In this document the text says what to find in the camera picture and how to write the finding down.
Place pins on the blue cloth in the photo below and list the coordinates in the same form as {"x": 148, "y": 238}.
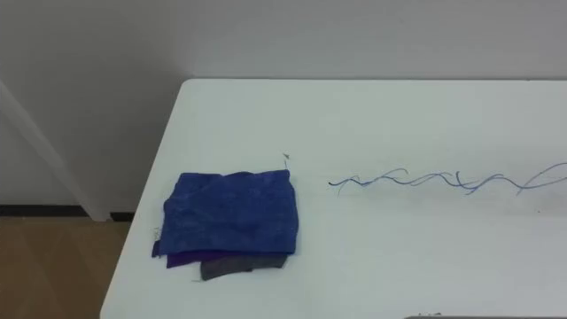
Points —
{"x": 230, "y": 212}

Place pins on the grey cloth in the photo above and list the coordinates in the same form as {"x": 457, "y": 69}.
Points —
{"x": 235, "y": 266}

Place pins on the purple cloth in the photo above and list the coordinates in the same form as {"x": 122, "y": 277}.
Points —
{"x": 186, "y": 259}

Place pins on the white desk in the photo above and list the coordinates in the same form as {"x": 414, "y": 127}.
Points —
{"x": 398, "y": 248}

